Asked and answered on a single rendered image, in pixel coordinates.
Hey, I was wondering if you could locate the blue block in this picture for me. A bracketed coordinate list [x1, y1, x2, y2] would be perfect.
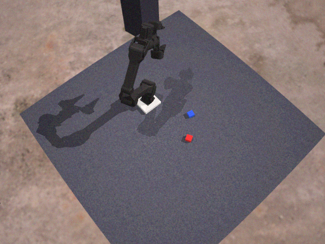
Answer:
[187, 110, 195, 118]

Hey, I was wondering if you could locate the red block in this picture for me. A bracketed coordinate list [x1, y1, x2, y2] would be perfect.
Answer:
[185, 134, 193, 142]

